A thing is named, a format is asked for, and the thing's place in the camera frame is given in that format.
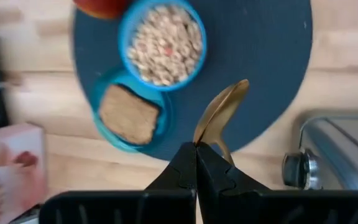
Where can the pink strawberry cereal box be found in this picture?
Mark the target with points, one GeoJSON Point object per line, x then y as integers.
{"type": "Point", "coordinates": [8, 174]}

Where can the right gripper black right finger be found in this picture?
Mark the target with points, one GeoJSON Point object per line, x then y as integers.
{"type": "Point", "coordinates": [259, 208]}

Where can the silver four-slot toaster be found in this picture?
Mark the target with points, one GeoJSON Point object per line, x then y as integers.
{"type": "Point", "coordinates": [337, 149]}

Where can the orange patterned bowl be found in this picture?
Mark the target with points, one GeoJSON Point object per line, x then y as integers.
{"type": "Point", "coordinates": [123, 37]}

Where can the brown toast slice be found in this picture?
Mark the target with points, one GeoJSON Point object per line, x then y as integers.
{"type": "Point", "coordinates": [129, 115]}

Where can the blue glass plate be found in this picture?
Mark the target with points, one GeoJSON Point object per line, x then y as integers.
{"type": "Point", "coordinates": [110, 79]}

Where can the gold spoon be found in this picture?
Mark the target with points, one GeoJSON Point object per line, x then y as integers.
{"type": "Point", "coordinates": [222, 109]}

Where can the red-yellow apple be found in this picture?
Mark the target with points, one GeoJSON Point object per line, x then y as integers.
{"type": "Point", "coordinates": [104, 7]}

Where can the round dark woven placemat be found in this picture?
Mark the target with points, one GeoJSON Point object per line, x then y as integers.
{"type": "Point", "coordinates": [259, 62]}

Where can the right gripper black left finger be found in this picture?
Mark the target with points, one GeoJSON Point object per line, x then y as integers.
{"type": "Point", "coordinates": [135, 208]}

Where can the beige cereal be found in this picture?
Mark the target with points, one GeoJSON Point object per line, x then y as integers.
{"type": "Point", "coordinates": [166, 46]}

